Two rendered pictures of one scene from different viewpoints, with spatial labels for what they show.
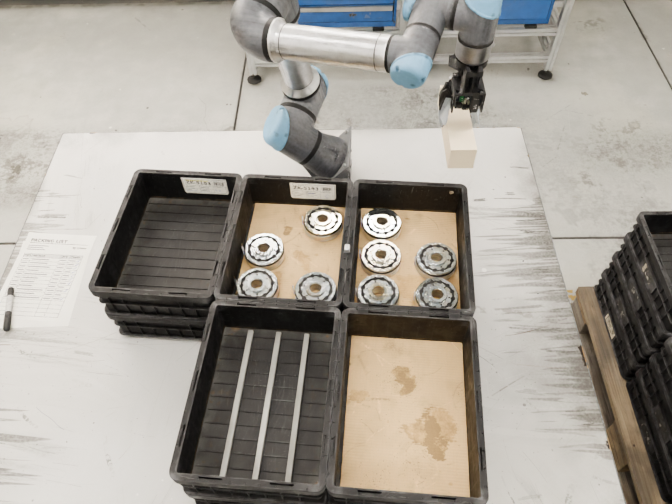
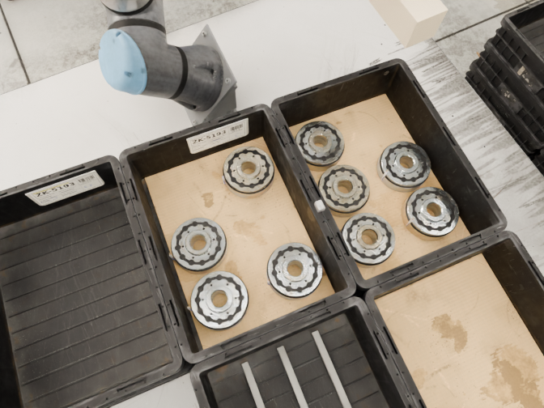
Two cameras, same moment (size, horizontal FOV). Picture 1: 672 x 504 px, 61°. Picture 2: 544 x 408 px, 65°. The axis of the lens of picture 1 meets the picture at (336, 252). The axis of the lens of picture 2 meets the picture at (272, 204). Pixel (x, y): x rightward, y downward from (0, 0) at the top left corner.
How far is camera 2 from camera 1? 79 cm
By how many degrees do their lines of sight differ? 22
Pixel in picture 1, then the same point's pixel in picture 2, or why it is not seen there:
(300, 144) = (165, 75)
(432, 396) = (490, 336)
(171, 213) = (36, 242)
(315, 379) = (356, 384)
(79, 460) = not seen: outside the picture
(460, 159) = (424, 31)
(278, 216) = (185, 184)
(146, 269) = (49, 343)
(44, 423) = not seen: outside the picture
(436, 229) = (377, 123)
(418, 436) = (503, 393)
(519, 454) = not seen: outside the picture
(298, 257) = (243, 231)
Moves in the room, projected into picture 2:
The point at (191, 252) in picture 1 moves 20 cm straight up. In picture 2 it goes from (99, 287) to (49, 263)
